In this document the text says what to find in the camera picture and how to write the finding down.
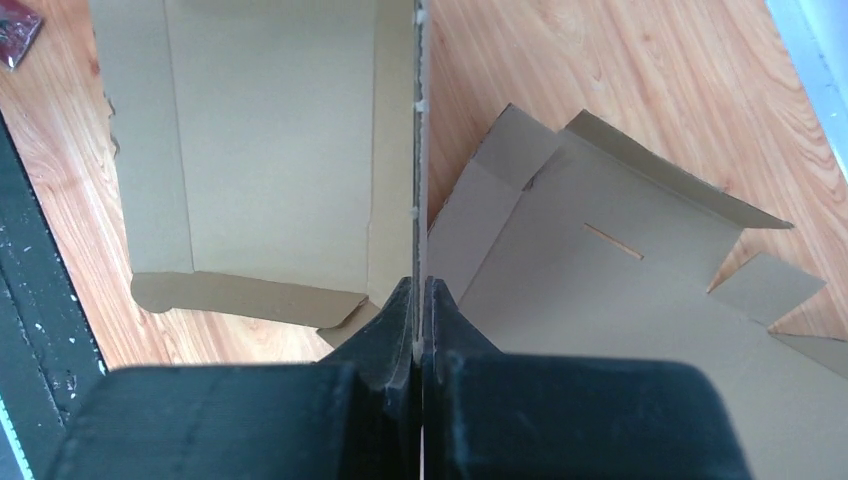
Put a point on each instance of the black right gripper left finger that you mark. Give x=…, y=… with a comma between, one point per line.
x=347, y=416

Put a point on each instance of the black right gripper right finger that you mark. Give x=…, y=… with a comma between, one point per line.
x=488, y=414

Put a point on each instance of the brown cardboard box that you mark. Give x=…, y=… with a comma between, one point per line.
x=270, y=155

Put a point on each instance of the flat brown cardboard sheet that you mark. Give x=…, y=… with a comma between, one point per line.
x=583, y=242

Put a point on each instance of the dark red snack packet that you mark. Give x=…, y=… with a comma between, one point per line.
x=20, y=26

